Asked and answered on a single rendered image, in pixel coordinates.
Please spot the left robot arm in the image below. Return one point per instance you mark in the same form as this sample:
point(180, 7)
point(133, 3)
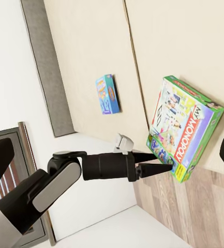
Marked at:
point(25, 204)

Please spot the board game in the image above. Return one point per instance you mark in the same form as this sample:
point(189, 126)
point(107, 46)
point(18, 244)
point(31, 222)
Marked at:
point(107, 95)
point(183, 121)

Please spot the fixed window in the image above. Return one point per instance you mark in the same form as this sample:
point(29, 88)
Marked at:
point(20, 168)

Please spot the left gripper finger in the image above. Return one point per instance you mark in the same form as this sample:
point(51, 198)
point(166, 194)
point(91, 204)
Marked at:
point(146, 169)
point(143, 157)

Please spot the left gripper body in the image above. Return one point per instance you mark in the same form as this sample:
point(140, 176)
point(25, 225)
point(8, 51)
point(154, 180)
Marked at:
point(117, 165)

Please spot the bed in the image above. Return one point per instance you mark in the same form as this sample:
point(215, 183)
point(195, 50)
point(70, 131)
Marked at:
point(138, 42)

